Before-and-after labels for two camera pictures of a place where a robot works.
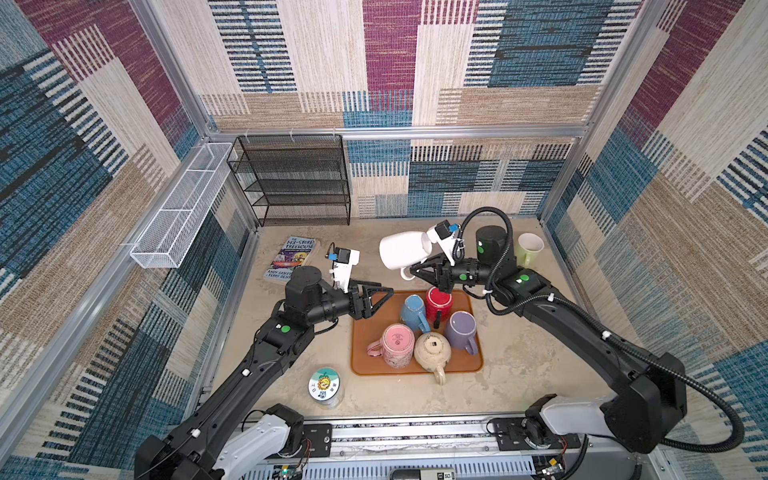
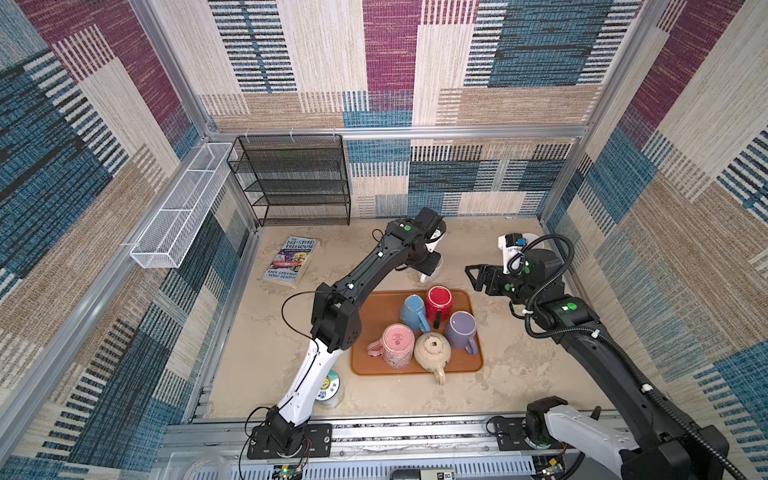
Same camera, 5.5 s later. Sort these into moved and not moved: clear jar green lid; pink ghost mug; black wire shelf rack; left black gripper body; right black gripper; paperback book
Moved: right black gripper; left black gripper body
Not moved: pink ghost mug; black wire shelf rack; paperback book; clear jar green lid
